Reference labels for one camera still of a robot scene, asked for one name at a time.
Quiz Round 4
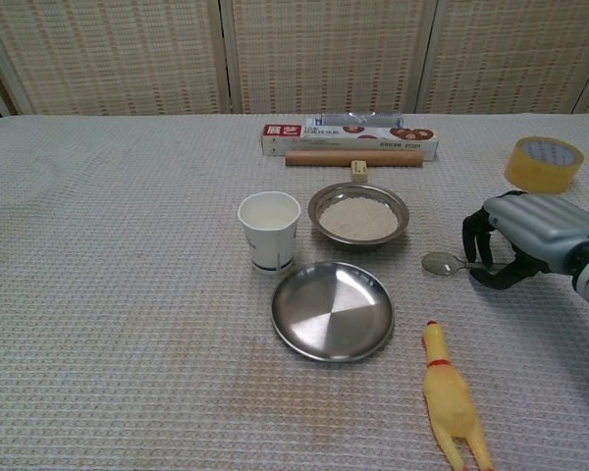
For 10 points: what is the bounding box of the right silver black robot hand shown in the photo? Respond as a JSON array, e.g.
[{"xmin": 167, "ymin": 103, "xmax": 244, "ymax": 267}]
[{"xmin": 461, "ymin": 191, "xmax": 589, "ymax": 290}]

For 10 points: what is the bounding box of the metal spoon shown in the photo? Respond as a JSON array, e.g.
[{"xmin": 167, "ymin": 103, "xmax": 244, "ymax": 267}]
[{"xmin": 420, "ymin": 251, "xmax": 509, "ymax": 276}]

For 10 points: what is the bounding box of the steel bowl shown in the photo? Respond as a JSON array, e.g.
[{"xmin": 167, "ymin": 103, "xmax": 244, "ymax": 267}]
[{"xmin": 307, "ymin": 182, "xmax": 410, "ymax": 248}]

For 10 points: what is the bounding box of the white paper cup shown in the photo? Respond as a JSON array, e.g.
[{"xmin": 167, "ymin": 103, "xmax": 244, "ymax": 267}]
[{"xmin": 237, "ymin": 190, "xmax": 302, "ymax": 274}]

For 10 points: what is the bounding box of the yellow packing tape roll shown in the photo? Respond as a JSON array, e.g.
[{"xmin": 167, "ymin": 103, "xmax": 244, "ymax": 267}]
[{"xmin": 503, "ymin": 135, "xmax": 585, "ymax": 196}]

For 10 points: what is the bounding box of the woven folding screen panel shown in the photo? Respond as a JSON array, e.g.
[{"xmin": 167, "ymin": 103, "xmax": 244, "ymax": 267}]
[
  {"xmin": 416, "ymin": 0, "xmax": 589, "ymax": 116},
  {"xmin": 0, "ymin": 0, "xmax": 232, "ymax": 117},
  {"xmin": 220, "ymin": 0, "xmax": 438, "ymax": 116}
]

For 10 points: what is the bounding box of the yellow rubber chicken toy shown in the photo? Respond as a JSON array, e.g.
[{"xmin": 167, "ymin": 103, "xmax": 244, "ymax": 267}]
[{"xmin": 421, "ymin": 320, "xmax": 496, "ymax": 471}]

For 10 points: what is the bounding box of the shiny foil roll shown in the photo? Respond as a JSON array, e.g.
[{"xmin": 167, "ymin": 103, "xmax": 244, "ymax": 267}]
[{"xmin": 307, "ymin": 111, "xmax": 404, "ymax": 129}]

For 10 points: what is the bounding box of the round steel plate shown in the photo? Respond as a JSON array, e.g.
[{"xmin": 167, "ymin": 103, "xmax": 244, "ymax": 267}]
[{"xmin": 270, "ymin": 261, "xmax": 396, "ymax": 364}]

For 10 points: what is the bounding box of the white red foil box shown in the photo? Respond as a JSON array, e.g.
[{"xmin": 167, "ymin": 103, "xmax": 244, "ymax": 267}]
[{"xmin": 261, "ymin": 123, "xmax": 440, "ymax": 161}]

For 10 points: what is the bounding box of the wooden rolling pin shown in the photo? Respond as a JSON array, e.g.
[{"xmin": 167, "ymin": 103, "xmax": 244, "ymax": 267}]
[{"xmin": 284, "ymin": 149, "xmax": 425, "ymax": 169}]

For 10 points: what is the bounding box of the white waffle tablecloth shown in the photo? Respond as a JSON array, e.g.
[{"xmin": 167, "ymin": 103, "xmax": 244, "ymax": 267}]
[{"xmin": 0, "ymin": 112, "xmax": 589, "ymax": 471}]

